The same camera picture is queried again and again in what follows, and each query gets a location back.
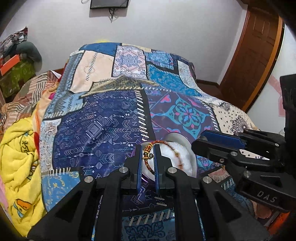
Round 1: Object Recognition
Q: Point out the red beaded bangle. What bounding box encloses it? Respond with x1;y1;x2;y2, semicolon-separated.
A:
142;140;184;175

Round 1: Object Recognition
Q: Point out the brown wooden door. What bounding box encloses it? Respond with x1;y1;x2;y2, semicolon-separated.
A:
220;1;285;112

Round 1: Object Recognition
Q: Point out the yellow cartoon blanket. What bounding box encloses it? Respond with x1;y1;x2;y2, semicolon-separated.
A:
1;104;45;237

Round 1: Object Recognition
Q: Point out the striped beige blanket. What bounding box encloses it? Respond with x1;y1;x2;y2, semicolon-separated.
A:
1;71;61;137

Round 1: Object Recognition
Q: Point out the green patterned cloth pile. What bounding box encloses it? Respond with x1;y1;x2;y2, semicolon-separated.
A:
1;60;36;98

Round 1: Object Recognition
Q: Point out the orange box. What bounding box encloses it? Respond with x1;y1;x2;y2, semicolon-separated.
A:
1;54;20;76

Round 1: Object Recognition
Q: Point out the grey clothes pile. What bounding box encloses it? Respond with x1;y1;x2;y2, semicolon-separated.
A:
1;27;42;72

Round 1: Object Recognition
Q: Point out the wall mounted television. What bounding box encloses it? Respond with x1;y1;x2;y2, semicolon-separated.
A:
90;0;129;9

